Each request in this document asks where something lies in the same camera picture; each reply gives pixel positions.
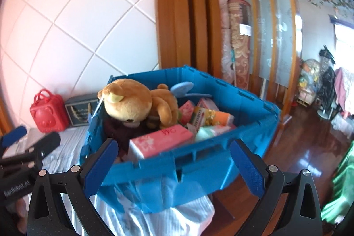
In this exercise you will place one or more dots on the bright window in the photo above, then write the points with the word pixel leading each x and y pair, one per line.
pixel 344 34

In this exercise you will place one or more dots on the pale floral rolled mat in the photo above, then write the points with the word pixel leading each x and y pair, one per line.
pixel 225 53

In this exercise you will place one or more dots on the orange yellow pack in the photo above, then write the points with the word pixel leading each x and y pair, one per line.
pixel 220 117

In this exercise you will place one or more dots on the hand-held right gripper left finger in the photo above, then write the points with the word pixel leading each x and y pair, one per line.
pixel 99 169

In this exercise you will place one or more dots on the green cloth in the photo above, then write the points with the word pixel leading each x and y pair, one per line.
pixel 343 189

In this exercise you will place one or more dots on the dark green gift bag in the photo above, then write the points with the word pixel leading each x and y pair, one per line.
pixel 80 111

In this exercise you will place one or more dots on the patterned rolled carpet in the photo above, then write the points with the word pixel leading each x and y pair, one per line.
pixel 239 39

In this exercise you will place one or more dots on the red medicine box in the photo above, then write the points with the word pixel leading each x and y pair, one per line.
pixel 197 117

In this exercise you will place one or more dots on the pile of colourful bags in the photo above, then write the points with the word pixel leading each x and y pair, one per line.
pixel 308 78

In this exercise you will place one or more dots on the red bear suitcase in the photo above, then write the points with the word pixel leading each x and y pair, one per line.
pixel 48 114

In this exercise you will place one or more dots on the frosted glass partition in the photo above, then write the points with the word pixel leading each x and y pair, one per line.
pixel 271 17

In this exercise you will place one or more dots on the maroon knitted cloth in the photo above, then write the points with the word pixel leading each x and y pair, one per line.
pixel 116 128

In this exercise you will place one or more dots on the blue plastic crate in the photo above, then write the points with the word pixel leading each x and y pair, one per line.
pixel 221 158

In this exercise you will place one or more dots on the wooden wall frame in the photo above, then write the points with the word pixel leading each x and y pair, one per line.
pixel 185 17

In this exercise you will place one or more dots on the pink cloth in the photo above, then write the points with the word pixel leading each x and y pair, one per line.
pixel 345 89

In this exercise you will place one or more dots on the black garment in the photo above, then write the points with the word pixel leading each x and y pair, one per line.
pixel 329 78

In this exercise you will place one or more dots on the person's left hand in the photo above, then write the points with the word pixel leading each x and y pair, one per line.
pixel 21 214

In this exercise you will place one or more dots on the pale blue tablecloth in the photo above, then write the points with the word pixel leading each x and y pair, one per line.
pixel 132 219

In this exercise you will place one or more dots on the pale green soft pack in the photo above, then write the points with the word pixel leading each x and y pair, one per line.
pixel 210 133

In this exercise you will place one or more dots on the brown bear plush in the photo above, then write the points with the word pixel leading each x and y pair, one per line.
pixel 130 103

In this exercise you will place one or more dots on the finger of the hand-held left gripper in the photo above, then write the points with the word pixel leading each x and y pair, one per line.
pixel 41 146
pixel 12 136

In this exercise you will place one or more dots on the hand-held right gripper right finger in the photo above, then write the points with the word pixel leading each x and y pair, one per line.
pixel 247 169

